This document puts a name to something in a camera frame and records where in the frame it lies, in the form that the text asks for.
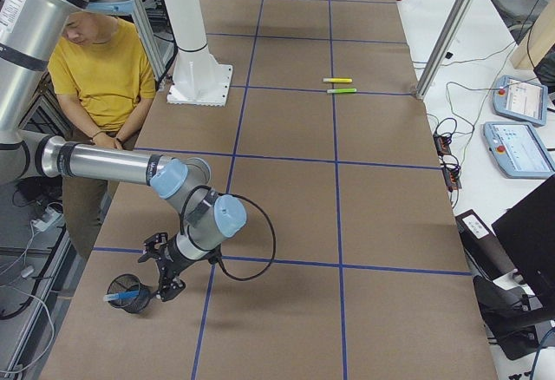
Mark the black power adapter with label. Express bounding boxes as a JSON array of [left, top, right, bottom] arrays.
[[455, 209, 517, 280]]

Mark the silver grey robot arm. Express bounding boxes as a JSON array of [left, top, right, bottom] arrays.
[[1, 0, 246, 301]]

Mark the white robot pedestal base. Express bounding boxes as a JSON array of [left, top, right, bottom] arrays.
[[164, 0, 233, 107]]

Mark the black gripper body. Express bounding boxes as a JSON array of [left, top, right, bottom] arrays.
[[156, 255, 180, 286]]

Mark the blue marker pen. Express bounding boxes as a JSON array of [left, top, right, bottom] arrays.
[[102, 290, 140, 302]]

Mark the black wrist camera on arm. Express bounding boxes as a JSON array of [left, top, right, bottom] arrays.
[[138, 233, 168, 263]]

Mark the black mesh cup near arm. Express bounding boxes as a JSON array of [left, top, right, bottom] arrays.
[[103, 273, 151, 314]]

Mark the person in yellow shirt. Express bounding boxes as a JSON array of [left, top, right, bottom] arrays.
[[47, 10, 157, 259]]

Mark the teach pendant nearer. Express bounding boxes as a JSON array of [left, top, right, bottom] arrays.
[[482, 121, 554, 179]]

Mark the yellow marker pen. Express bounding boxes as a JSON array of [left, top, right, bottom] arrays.
[[323, 77, 353, 84]]

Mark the aluminium frame post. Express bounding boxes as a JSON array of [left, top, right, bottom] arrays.
[[415, 0, 473, 101]]

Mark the black usb hub box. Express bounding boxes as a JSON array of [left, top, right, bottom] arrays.
[[434, 134, 452, 156]]

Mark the green marker pen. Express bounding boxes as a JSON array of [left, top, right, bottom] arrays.
[[326, 88, 357, 95]]

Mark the teach pendant farther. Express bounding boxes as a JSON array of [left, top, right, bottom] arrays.
[[493, 75, 549, 127]]

